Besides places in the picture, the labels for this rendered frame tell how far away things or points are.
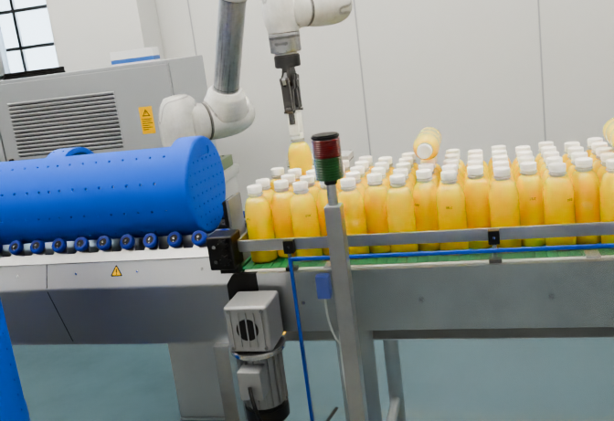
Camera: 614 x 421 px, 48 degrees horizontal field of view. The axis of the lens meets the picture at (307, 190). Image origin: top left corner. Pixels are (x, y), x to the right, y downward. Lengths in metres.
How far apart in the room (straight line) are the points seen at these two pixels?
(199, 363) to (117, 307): 0.82
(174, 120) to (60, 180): 0.72
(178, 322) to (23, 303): 0.50
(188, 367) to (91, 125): 1.60
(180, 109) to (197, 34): 2.35
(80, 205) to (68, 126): 1.98
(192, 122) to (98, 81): 1.28
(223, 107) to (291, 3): 0.84
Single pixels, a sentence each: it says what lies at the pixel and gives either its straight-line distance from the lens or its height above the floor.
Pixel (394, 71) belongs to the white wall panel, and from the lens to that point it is 4.69.
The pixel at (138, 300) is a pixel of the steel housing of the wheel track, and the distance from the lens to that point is 2.08.
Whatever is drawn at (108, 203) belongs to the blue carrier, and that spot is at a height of 1.09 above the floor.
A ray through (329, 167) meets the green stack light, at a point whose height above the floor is 1.19.
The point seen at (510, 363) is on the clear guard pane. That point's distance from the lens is 1.74.
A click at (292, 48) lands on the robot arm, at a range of 1.97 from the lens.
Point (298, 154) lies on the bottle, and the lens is 2.01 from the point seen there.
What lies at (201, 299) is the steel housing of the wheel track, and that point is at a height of 0.79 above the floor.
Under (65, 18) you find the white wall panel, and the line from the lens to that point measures 5.08.
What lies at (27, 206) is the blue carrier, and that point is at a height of 1.10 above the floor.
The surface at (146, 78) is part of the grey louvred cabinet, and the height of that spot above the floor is 1.37.
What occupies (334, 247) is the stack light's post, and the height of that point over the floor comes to 1.01.
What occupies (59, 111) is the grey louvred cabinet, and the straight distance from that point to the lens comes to 4.02.
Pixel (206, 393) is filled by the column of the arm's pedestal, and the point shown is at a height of 0.12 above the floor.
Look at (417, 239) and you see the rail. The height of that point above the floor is 0.96.
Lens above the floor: 1.47
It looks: 12 degrees down
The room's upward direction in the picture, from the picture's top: 7 degrees counter-clockwise
